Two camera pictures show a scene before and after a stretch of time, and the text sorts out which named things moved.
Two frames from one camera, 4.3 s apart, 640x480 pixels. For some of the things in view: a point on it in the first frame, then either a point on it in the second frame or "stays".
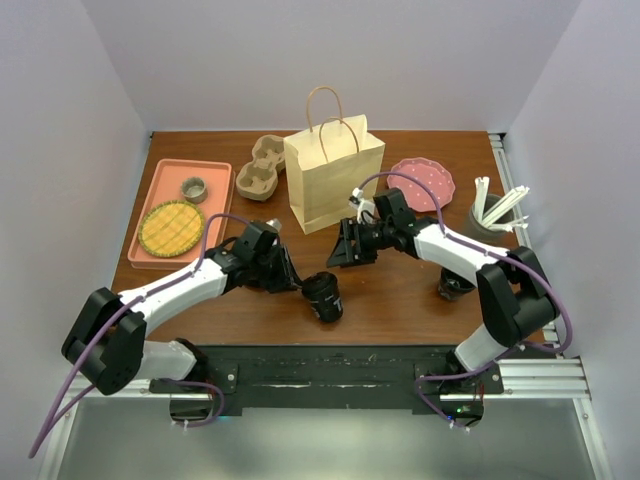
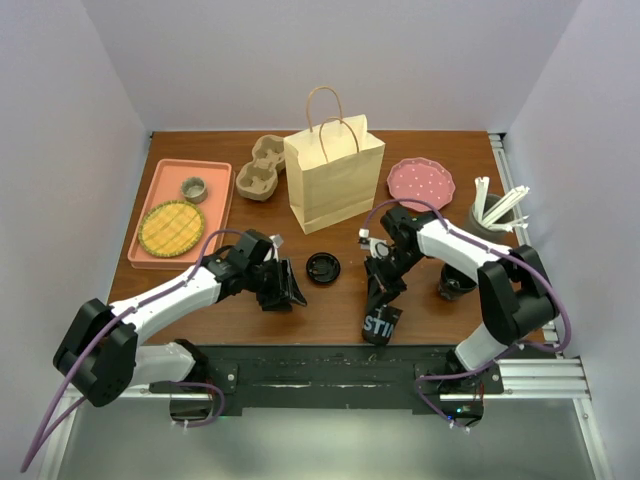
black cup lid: [319, 285] to [323, 267]
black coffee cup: [322, 291] to [380, 323]
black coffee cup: [452, 286] stays
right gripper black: [345, 253] to [381, 288]
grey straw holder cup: [494, 234] stays
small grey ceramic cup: [195, 189] stays
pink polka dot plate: [432, 174] stays
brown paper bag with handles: [330, 162] stays
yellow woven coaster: [171, 228] stays
